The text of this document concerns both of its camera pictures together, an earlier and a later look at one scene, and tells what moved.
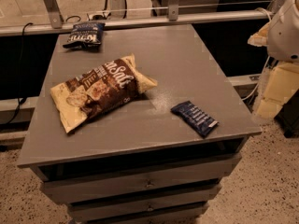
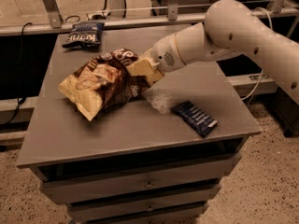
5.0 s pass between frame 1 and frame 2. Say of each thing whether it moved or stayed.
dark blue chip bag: stayed
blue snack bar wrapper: stayed
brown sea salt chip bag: moved
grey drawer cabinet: stayed
